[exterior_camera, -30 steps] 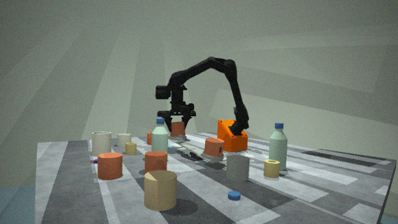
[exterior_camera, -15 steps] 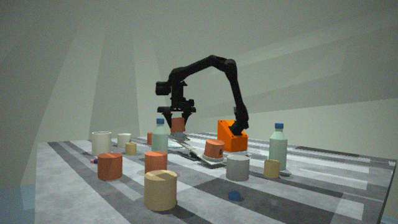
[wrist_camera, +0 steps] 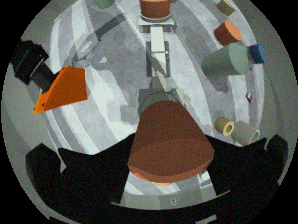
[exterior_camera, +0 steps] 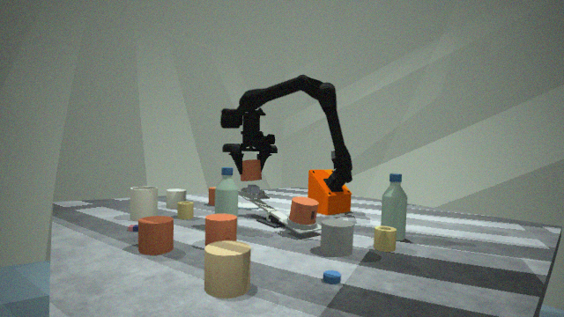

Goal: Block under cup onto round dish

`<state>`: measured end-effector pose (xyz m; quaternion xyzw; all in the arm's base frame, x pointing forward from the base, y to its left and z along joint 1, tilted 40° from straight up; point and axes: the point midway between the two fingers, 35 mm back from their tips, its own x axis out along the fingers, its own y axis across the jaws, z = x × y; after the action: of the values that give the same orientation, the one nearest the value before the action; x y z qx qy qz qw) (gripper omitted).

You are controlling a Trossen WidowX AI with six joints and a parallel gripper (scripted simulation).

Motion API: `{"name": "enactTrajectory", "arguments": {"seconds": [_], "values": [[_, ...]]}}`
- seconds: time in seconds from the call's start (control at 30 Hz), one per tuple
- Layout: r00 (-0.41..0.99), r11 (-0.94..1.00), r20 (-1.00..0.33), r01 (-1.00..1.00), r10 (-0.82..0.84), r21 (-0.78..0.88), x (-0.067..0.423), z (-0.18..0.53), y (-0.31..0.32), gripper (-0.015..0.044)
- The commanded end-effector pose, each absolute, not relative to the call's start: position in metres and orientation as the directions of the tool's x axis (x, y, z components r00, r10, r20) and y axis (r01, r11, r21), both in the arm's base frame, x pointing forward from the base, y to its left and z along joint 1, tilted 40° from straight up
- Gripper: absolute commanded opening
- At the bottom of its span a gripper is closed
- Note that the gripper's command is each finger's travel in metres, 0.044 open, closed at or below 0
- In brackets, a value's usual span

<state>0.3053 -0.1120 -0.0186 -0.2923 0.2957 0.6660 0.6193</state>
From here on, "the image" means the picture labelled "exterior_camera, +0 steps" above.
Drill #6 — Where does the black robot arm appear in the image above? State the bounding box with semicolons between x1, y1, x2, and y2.
220;75;352;192

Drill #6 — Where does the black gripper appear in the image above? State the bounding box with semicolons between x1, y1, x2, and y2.
222;128;278;174

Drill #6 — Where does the blue flat disc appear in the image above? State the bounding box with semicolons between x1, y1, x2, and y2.
323;270;341;284

